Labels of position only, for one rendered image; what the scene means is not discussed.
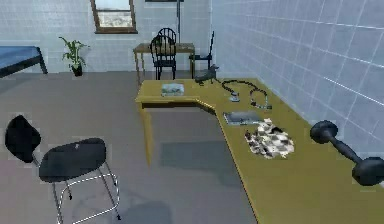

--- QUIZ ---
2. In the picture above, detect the wooden framed window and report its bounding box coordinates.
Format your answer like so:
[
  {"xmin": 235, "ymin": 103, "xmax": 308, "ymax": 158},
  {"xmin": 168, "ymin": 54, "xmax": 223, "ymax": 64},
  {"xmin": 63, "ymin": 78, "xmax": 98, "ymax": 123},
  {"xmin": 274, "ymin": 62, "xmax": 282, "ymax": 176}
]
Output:
[{"xmin": 89, "ymin": 0, "xmax": 139, "ymax": 35}]

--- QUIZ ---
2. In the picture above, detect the checkered cloth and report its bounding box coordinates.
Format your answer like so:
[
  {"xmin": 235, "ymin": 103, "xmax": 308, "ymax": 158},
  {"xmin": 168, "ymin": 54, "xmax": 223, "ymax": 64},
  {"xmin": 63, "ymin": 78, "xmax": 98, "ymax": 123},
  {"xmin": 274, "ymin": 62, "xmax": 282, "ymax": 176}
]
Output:
[{"xmin": 244, "ymin": 118, "xmax": 296, "ymax": 160}]

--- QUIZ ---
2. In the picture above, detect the brown wooden table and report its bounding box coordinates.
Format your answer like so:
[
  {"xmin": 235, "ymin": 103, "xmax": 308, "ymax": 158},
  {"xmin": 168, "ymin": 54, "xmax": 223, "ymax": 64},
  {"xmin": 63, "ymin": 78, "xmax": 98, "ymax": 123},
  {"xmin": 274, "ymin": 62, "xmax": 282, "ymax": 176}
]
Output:
[{"xmin": 132, "ymin": 42, "xmax": 196, "ymax": 84}]

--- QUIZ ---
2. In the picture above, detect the olive L-shaped desk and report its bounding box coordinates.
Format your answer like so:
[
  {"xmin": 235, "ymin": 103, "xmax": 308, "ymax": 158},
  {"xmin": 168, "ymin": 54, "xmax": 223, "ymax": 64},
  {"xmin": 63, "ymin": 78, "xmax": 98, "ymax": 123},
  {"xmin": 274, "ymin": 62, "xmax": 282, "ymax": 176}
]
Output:
[{"xmin": 134, "ymin": 78, "xmax": 384, "ymax": 224}]

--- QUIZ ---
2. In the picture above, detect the black spindle-back chair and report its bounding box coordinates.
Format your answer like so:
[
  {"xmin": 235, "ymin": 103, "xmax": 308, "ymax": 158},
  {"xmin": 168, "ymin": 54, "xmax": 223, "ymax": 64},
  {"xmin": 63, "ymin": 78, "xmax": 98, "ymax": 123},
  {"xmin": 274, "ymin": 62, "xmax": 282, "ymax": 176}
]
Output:
[
  {"xmin": 149, "ymin": 34, "xmax": 177, "ymax": 81},
  {"xmin": 157, "ymin": 27, "xmax": 178, "ymax": 44}
]

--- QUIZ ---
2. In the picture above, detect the black dumbbell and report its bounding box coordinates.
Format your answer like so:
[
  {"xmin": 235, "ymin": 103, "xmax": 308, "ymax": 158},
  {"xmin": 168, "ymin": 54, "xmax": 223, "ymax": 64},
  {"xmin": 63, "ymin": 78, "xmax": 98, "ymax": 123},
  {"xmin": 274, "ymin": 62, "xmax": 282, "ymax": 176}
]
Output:
[{"xmin": 309, "ymin": 120, "xmax": 384, "ymax": 187}]

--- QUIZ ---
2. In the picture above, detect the dark dog figurine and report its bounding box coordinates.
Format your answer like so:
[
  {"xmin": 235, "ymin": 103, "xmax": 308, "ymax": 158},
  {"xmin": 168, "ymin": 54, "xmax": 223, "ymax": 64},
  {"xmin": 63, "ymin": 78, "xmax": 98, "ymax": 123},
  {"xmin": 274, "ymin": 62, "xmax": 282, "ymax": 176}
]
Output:
[{"xmin": 194, "ymin": 64, "xmax": 220, "ymax": 86}]

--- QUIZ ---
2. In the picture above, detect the blue bed with black frame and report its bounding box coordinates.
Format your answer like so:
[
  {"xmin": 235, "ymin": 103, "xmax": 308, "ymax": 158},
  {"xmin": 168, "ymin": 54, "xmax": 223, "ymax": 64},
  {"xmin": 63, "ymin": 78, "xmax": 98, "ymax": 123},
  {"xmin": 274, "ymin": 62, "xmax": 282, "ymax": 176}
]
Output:
[{"xmin": 0, "ymin": 45, "xmax": 49, "ymax": 79}]

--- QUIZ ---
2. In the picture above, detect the black chair with metal legs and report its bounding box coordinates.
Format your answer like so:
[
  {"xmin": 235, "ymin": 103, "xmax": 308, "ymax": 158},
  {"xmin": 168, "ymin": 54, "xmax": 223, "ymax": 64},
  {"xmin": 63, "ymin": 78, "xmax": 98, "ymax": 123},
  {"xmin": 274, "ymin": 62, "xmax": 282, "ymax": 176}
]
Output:
[{"xmin": 4, "ymin": 114, "xmax": 122, "ymax": 224}]

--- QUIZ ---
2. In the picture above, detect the black floor lamp pole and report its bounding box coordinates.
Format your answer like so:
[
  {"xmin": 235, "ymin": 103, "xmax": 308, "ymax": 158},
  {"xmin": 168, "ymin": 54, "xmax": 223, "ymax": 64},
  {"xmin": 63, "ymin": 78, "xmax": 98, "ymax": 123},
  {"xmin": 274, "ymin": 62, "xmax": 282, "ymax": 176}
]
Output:
[{"xmin": 175, "ymin": 0, "xmax": 182, "ymax": 44}]

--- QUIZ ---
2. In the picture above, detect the green potted house plant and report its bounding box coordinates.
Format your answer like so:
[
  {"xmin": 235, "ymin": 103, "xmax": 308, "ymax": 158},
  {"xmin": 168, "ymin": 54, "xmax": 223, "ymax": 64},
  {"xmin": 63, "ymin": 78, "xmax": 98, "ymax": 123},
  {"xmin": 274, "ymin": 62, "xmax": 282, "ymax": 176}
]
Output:
[{"xmin": 58, "ymin": 36, "xmax": 90, "ymax": 77}]

